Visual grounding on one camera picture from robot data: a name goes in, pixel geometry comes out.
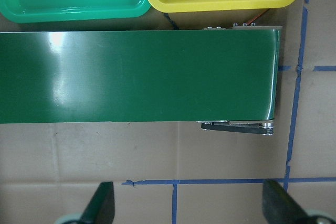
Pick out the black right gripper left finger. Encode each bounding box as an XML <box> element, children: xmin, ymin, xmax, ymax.
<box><xmin>78</xmin><ymin>182</ymin><xmax>115</xmax><ymax>224</ymax></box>

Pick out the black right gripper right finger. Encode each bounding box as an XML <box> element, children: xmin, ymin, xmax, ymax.
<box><xmin>262</xmin><ymin>180</ymin><xmax>317</xmax><ymax>224</ymax></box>

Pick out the green conveyor belt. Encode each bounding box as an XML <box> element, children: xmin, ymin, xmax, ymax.
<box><xmin>1</xmin><ymin>26</ymin><xmax>281</xmax><ymax>135</ymax></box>

